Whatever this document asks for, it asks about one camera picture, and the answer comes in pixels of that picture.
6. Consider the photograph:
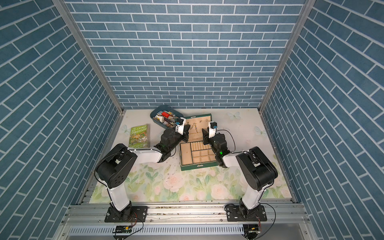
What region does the green jewelry box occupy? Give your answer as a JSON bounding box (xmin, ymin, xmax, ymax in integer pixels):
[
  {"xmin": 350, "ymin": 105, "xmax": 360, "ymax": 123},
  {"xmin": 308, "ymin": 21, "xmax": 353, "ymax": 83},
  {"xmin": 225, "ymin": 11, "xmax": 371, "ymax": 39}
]
[{"xmin": 180, "ymin": 114, "xmax": 218, "ymax": 171}]

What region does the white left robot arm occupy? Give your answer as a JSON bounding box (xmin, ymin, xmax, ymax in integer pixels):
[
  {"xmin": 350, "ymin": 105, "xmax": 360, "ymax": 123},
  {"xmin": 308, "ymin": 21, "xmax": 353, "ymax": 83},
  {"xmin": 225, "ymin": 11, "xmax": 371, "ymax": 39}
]
[{"xmin": 95, "ymin": 124, "xmax": 191, "ymax": 215}]

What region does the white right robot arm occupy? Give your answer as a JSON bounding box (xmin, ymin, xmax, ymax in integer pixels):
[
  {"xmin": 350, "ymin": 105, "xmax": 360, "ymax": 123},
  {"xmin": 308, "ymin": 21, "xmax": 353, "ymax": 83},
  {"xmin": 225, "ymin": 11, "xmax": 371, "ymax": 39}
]
[{"xmin": 202, "ymin": 128, "xmax": 278, "ymax": 211}]

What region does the red box in bin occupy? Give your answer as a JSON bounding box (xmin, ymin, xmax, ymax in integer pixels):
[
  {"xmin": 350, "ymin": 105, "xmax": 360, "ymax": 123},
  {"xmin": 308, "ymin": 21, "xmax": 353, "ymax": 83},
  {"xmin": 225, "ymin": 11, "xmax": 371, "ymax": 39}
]
[{"xmin": 162, "ymin": 112, "xmax": 170, "ymax": 118}]

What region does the teal storage bin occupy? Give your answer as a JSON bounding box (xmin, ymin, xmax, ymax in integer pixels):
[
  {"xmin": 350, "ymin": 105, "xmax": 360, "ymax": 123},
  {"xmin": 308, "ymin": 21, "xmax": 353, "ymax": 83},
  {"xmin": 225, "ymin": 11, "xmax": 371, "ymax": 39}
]
[{"xmin": 150, "ymin": 105, "xmax": 184, "ymax": 129}]

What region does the green illustrated book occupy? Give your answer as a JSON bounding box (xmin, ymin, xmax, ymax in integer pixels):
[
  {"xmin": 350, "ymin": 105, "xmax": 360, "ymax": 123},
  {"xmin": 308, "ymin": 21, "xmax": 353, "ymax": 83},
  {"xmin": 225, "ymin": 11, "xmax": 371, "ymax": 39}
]
[{"xmin": 129, "ymin": 124, "xmax": 149, "ymax": 149}]

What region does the small green circuit board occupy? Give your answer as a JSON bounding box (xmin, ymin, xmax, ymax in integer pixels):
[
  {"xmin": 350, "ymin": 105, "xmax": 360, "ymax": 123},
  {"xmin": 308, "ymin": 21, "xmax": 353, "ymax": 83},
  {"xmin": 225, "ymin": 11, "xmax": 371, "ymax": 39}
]
[{"xmin": 113, "ymin": 226, "xmax": 133, "ymax": 235}]

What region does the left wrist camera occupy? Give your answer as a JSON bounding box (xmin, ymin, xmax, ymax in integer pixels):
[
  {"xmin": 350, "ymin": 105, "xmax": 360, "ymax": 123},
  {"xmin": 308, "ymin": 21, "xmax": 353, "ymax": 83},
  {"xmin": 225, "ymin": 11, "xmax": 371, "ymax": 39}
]
[{"xmin": 175, "ymin": 117, "xmax": 186, "ymax": 135}]

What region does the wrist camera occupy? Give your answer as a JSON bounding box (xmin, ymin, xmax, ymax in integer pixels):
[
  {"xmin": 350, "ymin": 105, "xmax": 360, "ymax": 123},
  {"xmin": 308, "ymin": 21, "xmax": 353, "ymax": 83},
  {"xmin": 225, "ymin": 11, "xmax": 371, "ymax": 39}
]
[
  {"xmin": 209, "ymin": 121, "xmax": 218, "ymax": 138},
  {"xmin": 175, "ymin": 117, "xmax": 186, "ymax": 135}
]

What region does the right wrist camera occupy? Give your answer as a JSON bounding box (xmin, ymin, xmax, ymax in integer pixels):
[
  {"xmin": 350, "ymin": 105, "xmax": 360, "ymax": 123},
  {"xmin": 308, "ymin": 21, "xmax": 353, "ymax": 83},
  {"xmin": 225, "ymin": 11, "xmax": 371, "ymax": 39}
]
[{"xmin": 209, "ymin": 121, "xmax": 218, "ymax": 138}]

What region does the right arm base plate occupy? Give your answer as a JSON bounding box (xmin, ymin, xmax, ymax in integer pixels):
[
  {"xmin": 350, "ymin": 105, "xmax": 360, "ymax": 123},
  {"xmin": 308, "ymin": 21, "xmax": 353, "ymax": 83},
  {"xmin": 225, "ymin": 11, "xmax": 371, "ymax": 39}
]
[{"xmin": 224, "ymin": 204, "xmax": 267, "ymax": 222}]

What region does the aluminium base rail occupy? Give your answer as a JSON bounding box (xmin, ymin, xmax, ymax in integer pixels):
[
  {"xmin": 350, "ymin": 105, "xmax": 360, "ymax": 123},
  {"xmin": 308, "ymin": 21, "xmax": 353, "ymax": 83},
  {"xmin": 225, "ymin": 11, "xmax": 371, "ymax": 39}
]
[{"xmin": 54, "ymin": 200, "xmax": 316, "ymax": 240}]

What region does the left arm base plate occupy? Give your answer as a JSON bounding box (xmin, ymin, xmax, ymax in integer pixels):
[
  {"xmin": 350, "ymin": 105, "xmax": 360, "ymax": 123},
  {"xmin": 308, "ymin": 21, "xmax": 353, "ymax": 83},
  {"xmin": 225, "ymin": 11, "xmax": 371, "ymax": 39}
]
[{"xmin": 105, "ymin": 203, "xmax": 148, "ymax": 223}]

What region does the aluminium left corner post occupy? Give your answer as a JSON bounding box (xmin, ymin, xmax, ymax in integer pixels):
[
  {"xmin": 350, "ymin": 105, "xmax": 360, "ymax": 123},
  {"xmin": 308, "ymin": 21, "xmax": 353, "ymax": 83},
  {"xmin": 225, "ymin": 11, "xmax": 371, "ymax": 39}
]
[{"xmin": 52, "ymin": 0, "xmax": 125, "ymax": 115}]

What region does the aluminium corner post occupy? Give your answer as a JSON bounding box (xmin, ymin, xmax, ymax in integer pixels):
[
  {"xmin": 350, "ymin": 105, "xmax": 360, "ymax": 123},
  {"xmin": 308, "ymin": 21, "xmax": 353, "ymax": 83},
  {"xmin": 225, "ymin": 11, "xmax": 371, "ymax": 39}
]
[
  {"xmin": 259, "ymin": 0, "xmax": 316, "ymax": 115},
  {"xmin": 52, "ymin": 0, "xmax": 125, "ymax": 115}
]

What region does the aluminium right corner post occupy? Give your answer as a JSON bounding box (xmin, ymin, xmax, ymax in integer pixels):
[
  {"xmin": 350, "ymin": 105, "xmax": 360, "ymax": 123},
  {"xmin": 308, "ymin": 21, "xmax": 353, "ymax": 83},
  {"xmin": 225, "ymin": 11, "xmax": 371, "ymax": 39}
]
[{"xmin": 259, "ymin": 0, "xmax": 316, "ymax": 115}]

